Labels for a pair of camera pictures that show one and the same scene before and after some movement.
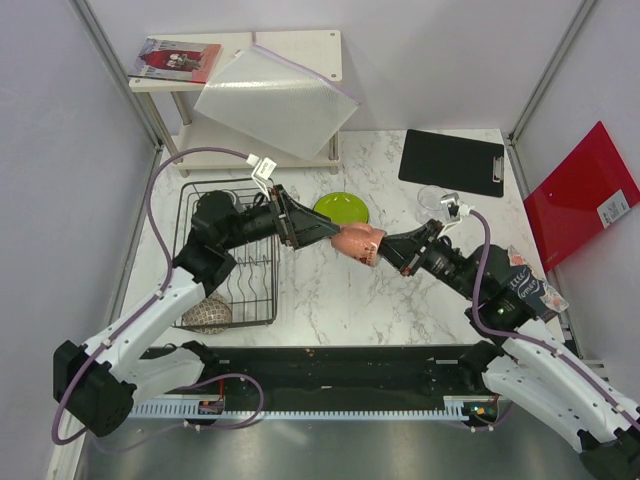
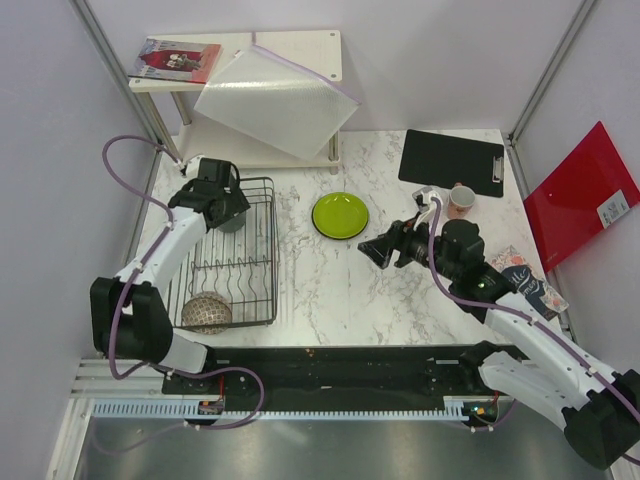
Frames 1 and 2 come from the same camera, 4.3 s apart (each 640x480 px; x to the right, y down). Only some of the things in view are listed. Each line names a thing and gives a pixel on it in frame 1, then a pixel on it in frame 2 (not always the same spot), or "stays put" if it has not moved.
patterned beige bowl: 211,315 stays put
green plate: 342,208 stays put
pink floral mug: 359,241 → 460,201
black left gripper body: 263,221 → 234,203
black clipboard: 453,162 stays put
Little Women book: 536,294 stays put
